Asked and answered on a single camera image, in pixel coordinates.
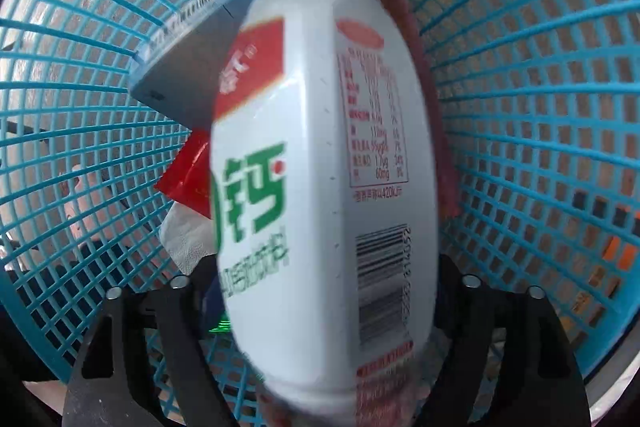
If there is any blue plastic mesh basket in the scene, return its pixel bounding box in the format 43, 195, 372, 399
0, 0, 640, 427

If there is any grey carton with blue edge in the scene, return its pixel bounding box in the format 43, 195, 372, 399
129, 0, 261, 140

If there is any white bottle with red cap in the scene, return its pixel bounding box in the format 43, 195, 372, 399
209, 0, 441, 415

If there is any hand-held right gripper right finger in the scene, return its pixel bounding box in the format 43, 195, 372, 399
414, 253, 592, 427

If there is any white tissue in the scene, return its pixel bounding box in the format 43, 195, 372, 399
161, 202, 221, 273

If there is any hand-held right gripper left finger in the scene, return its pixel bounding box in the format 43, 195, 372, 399
64, 254, 261, 427

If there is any red wrapper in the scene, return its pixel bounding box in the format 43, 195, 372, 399
154, 129, 216, 220

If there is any orange box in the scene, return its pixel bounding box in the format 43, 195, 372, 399
570, 189, 640, 273

